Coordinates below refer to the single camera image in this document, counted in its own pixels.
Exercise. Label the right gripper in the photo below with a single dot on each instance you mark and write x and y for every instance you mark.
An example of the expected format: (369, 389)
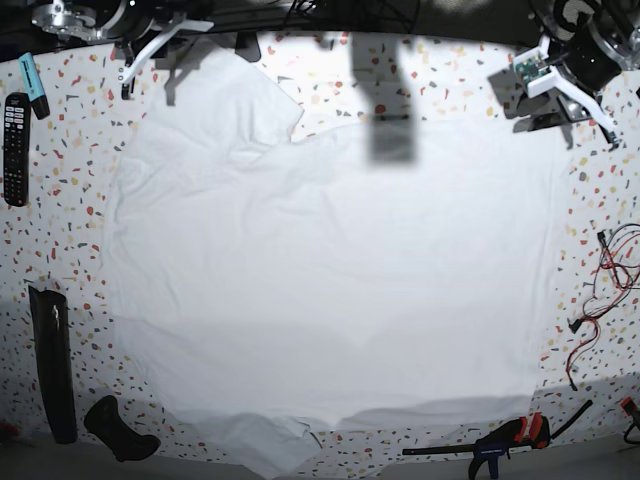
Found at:
(132, 20)

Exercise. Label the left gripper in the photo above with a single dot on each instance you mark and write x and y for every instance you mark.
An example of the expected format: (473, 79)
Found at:
(588, 42)

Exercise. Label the white T-shirt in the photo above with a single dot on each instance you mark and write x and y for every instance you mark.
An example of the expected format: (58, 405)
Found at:
(369, 277)

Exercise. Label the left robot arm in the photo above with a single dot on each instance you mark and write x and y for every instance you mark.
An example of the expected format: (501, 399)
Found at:
(631, 55)

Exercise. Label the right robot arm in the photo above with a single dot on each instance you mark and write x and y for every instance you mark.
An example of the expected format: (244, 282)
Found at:
(75, 20)

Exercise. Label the blue highlighter marker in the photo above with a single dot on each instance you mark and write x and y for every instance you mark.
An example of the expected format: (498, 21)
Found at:
(34, 87)

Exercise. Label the black TV remote control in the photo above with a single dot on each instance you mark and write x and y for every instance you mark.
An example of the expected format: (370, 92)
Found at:
(16, 139)

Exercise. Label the long black pouch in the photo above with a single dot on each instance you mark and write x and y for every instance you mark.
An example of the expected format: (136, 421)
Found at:
(51, 336)

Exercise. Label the orange black clamp at edge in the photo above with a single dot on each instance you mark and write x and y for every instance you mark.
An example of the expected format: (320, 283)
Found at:
(632, 410)

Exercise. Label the black orange bar clamp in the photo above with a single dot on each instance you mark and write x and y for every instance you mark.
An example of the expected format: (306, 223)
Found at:
(490, 448)

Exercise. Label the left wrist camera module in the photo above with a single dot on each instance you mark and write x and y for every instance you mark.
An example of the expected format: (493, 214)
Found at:
(533, 73)

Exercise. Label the grey camera stand base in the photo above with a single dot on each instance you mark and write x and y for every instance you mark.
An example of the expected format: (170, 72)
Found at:
(247, 46)

